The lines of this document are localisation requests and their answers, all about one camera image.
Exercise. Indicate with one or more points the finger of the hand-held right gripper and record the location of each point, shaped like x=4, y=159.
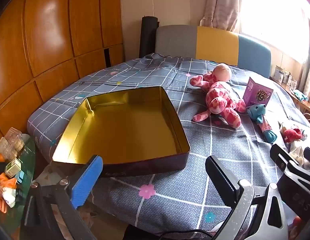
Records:
x=309, y=153
x=281, y=156

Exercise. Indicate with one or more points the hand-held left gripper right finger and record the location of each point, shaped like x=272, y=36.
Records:
x=221, y=177

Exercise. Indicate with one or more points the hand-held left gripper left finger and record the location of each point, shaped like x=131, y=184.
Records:
x=86, y=182

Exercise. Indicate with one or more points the small red white plush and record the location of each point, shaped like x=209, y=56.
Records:
x=292, y=133

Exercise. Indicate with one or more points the teal elephant plush toy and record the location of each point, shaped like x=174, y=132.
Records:
x=257, y=111

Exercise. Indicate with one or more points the gold tin box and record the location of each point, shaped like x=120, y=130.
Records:
x=125, y=130

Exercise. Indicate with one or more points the white plastic packet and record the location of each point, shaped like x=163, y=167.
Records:
x=297, y=152

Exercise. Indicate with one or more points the grey checked quilt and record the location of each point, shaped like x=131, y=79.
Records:
x=207, y=140

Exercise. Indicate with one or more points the wooden desk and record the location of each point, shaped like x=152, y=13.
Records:
x=304, y=107

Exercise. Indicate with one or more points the glass side table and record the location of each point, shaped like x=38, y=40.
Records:
x=26, y=152

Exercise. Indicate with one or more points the purple cardboard box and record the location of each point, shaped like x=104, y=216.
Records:
x=257, y=92

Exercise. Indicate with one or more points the small green white box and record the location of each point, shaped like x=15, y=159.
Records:
x=13, y=167

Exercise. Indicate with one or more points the clear plastic box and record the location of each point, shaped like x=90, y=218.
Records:
x=291, y=80

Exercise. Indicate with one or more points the orange packet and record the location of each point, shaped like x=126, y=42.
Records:
x=6, y=182

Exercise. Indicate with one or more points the pink spotted plush toy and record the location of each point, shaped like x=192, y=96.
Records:
x=219, y=97

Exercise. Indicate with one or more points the beige curtain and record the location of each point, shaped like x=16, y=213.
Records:
x=219, y=2
x=306, y=72

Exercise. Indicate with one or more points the clear plastic bag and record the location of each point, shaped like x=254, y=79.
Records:
x=11, y=140

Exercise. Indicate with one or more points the grey yellow blue headboard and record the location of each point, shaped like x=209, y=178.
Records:
x=214, y=45

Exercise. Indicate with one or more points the bright window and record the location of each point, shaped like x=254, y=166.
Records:
x=269, y=12

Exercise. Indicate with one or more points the wooden wardrobe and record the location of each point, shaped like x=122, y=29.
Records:
x=50, y=42

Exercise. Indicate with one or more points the black rolled mat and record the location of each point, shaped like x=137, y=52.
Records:
x=148, y=37

